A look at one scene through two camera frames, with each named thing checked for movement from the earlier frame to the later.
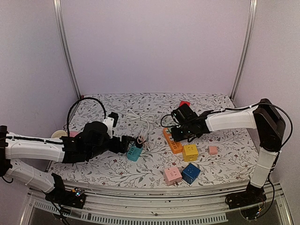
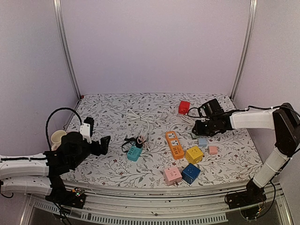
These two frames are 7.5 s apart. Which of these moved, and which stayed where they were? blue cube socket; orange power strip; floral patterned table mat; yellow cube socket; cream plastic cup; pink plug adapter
Moved: yellow cube socket; orange power strip
Stayed: cream plastic cup; pink plug adapter; blue cube socket; floral patterned table mat
